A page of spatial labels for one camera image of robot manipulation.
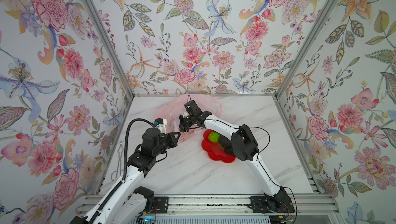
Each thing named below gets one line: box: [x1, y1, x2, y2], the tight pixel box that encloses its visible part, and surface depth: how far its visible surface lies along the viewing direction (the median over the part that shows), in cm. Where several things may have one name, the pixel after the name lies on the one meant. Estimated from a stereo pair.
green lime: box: [208, 131, 221, 143], surface depth 92 cm
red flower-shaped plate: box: [201, 129, 237, 164], surface depth 93 cm
